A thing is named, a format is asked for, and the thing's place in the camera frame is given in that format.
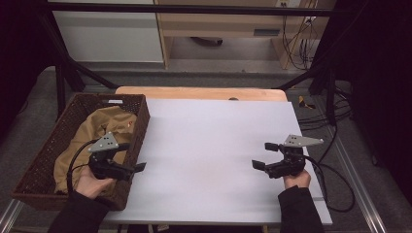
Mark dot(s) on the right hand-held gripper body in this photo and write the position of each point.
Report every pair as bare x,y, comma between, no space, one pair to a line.
291,158

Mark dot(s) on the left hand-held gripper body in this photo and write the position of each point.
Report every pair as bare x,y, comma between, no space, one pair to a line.
103,142

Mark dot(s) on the tan cloth garment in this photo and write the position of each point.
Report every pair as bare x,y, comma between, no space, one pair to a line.
97,124

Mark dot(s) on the brown wicker basket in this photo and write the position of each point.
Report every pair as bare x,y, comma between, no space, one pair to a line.
39,142

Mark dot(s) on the person's right hand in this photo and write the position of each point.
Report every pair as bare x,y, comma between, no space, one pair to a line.
298,179

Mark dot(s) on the person's left hand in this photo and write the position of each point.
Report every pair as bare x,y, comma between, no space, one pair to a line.
92,184

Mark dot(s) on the yellow and black clamp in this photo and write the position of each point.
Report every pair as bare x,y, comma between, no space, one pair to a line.
304,103

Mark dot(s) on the white board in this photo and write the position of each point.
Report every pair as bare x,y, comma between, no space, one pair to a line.
200,145

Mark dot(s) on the black metal stand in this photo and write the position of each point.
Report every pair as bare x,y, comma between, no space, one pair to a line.
329,93
61,81

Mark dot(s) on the white cabinet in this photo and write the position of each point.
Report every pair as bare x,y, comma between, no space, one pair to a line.
110,35

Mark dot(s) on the black curtain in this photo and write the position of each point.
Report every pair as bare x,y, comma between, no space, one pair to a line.
22,58
379,81

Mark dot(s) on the light wooden desk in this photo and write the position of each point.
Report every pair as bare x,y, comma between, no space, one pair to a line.
220,24

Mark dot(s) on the aluminium rail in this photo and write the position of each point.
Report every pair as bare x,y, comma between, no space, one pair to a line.
9,215
359,181

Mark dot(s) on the black horizontal frame bar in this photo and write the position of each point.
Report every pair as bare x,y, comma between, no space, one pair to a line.
194,9

